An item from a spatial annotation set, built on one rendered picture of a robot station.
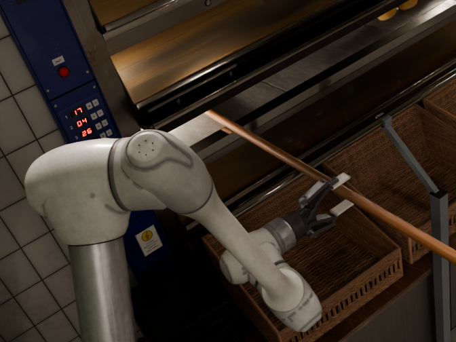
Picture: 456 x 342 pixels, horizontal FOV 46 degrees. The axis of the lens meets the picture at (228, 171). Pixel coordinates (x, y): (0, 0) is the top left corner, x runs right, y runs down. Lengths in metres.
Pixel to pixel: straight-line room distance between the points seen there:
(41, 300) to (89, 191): 1.05
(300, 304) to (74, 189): 0.63
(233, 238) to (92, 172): 0.36
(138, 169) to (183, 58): 0.95
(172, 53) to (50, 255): 0.76
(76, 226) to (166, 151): 0.22
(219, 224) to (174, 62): 0.78
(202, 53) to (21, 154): 0.65
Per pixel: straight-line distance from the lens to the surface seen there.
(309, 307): 1.33
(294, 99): 2.09
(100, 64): 1.66
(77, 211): 0.95
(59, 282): 1.93
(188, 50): 1.78
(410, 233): 1.41
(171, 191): 0.89
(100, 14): 1.62
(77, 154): 0.96
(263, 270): 1.20
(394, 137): 1.89
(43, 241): 1.83
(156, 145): 0.86
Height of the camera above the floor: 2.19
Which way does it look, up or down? 35 degrees down
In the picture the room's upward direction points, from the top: 18 degrees counter-clockwise
